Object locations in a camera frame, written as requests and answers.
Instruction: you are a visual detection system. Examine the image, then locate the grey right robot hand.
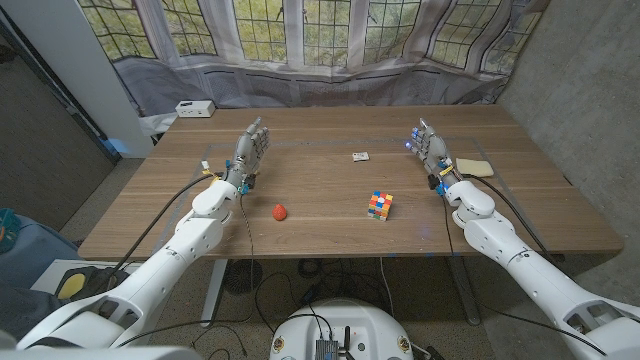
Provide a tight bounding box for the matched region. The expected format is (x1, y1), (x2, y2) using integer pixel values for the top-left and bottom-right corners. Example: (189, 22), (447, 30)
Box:
(404, 117), (459, 189)

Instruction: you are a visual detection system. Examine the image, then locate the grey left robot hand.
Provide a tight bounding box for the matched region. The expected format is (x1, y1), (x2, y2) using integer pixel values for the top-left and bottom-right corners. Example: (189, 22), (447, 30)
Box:
(223, 116), (271, 190)

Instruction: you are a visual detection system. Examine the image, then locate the pale yellow sponge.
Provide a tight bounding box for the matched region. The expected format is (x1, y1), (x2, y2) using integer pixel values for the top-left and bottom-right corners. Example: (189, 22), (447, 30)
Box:
(455, 157), (496, 179)

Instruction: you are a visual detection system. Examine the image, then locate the white power strip box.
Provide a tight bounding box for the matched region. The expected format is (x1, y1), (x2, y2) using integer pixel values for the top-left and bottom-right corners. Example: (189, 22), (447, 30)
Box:
(174, 99), (217, 119)

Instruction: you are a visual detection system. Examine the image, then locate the multicoloured Rubik's cube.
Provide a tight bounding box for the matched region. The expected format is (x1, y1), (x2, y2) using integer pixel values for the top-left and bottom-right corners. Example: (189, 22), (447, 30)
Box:
(367, 190), (395, 222)

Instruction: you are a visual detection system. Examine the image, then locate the wooden table board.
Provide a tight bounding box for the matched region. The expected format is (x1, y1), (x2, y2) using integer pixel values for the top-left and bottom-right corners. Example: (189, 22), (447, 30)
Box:
(149, 135), (546, 256)

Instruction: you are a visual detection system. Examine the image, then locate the black round fan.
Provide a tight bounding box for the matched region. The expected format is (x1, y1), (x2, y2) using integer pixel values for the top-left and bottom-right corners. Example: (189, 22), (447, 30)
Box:
(223, 258), (264, 296)

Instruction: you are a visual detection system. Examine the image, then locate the printed window backdrop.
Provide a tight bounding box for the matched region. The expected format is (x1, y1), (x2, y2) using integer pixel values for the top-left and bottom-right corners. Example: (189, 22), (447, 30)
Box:
(77, 0), (551, 119)

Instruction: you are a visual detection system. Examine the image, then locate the white table leg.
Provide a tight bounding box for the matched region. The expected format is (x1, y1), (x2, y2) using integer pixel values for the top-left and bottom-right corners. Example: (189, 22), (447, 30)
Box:
(199, 258), (229, 329)

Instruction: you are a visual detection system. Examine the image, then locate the grey table leg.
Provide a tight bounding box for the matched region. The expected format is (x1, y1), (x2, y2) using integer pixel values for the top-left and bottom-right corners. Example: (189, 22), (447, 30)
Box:
(446, 255), (482, 326)

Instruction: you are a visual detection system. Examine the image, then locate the white robot torso base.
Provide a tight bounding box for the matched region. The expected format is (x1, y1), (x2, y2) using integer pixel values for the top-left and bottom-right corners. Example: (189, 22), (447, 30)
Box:
(268, 298), (415, 360)

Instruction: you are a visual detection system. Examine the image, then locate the grey computer module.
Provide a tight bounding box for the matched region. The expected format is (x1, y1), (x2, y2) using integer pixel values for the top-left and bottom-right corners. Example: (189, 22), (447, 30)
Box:
(314, 338), (340, 360)

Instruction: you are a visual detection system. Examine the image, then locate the yellow black foot pedal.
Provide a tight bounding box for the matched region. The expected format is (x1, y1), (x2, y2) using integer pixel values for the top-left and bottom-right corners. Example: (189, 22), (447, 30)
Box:
(54, 271), (89, 301)

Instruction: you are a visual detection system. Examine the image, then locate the white pedal platform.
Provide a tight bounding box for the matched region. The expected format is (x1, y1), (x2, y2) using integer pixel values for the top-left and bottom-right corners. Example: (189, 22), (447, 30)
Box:
(29, 258), (146, 301)

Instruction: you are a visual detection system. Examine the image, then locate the blue upholstered seat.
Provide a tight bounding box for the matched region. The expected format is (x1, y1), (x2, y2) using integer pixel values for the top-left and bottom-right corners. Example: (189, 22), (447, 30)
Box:
(0, 213), (81, 301)

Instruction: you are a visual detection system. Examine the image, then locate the teal cloth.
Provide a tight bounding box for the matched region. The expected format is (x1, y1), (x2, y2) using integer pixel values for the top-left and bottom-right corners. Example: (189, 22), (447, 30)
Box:
(0, 208), (22, 254)

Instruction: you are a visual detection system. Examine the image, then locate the thin black left wrist cable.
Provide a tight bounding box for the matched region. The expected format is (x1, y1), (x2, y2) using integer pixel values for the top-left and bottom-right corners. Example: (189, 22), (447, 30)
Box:
(117, 192), (257, 351)

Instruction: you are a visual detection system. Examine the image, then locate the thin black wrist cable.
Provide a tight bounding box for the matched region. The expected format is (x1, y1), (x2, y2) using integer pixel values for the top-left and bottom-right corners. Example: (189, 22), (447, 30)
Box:
(117, 192), (257, 351)
(440, 193), (609, 357)

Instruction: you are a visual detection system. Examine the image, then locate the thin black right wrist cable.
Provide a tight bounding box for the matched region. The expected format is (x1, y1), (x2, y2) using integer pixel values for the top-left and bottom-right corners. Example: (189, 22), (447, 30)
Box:
(440, 193), (609, 357)

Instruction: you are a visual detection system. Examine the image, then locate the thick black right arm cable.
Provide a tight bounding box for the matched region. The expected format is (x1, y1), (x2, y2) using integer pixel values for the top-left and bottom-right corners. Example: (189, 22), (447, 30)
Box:
(462, 173), (557, 262)

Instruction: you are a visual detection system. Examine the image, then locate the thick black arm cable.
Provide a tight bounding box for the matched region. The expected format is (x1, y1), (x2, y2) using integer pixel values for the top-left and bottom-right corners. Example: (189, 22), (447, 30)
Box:
(462, 173), (557, 262)
(97, 172), (217, 296)

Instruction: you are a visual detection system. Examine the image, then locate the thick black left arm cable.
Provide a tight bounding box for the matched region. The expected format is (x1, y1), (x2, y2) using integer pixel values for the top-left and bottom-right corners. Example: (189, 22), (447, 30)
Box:
(97, 172), (217, 296)

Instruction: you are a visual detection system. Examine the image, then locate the white floor cable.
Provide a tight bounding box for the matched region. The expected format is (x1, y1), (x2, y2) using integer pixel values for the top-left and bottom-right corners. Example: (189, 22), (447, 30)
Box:
(378, 257), (397, 317)

